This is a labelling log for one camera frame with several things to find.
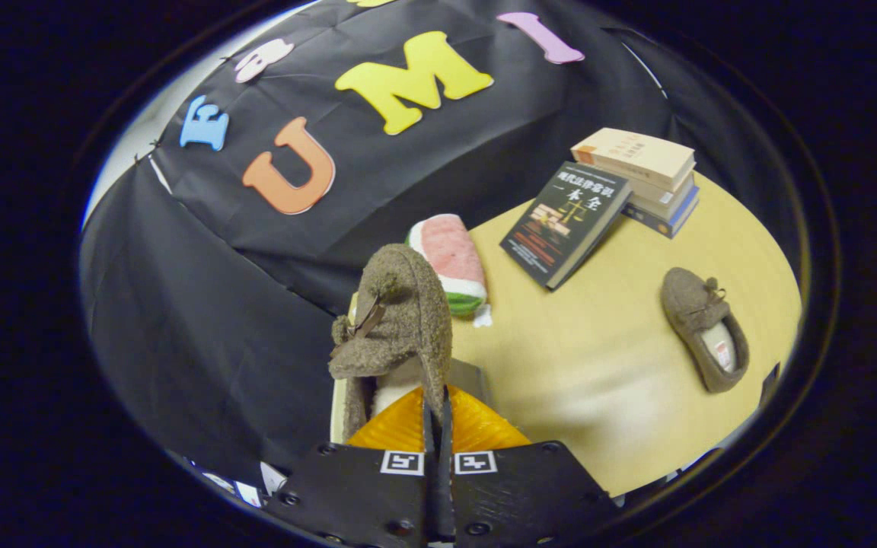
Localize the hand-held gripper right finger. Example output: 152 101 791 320
438 384 623 546

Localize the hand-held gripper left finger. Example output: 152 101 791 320
267 384 437 547

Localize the grey storage box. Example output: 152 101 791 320
330 293 494 446

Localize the brown fuzzy shoe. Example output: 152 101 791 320
328 244 454 444
661 266 751 394

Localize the watermelon slice plush toy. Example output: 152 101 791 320
406 214 493 328

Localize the black paperback book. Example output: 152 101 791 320
499 161 633 292

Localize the blue edged book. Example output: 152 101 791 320
621 186 701 240

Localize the white cover book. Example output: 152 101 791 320
625 171 696 222

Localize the beige cover book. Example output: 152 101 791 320
570 127 697 192

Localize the black table edge bracket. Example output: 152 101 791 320
758 362 782 409

